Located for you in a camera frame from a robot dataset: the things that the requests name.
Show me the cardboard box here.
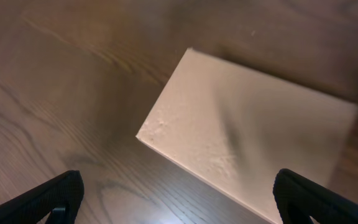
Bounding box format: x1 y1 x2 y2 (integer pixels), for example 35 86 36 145
137 49 358 223

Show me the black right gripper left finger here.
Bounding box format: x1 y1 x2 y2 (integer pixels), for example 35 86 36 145
0 170 85 224

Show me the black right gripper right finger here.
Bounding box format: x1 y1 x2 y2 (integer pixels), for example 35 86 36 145
273 169 358 224

